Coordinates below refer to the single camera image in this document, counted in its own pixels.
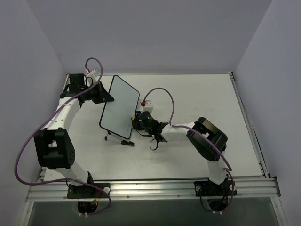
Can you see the aluminium mounting rail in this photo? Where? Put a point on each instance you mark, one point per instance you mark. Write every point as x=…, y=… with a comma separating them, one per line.
x=159, y=189

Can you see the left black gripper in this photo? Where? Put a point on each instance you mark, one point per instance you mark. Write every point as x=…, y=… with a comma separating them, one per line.
x=99, y=92

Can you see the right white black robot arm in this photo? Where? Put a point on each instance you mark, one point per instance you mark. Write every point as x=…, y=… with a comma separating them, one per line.
x=208, y=140

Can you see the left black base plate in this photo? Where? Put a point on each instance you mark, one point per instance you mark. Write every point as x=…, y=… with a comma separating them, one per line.
x=85, y=192

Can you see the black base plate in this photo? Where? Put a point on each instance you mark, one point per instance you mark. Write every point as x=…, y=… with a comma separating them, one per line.
x=85, y=192
x=207, y=188

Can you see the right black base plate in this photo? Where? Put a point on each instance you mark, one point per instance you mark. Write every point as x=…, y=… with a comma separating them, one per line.
x=207, y=188

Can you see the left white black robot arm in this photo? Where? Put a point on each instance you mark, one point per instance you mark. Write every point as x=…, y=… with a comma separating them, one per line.
x=54, y=147

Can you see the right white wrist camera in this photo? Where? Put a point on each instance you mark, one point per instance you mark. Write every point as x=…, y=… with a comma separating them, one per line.
x=146, y=106

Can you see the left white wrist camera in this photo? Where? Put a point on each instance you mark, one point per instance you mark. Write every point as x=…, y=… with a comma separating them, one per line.
x=93, y=74

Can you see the small black-framed whiteboard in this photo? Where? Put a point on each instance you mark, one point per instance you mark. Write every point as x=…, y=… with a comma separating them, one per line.
x=116, y=115

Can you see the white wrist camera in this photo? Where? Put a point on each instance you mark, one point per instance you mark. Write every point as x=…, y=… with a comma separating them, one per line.
x=146, y=106
x=93, y=74

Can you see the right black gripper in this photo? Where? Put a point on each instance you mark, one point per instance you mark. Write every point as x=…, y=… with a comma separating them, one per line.
x=137, y=123

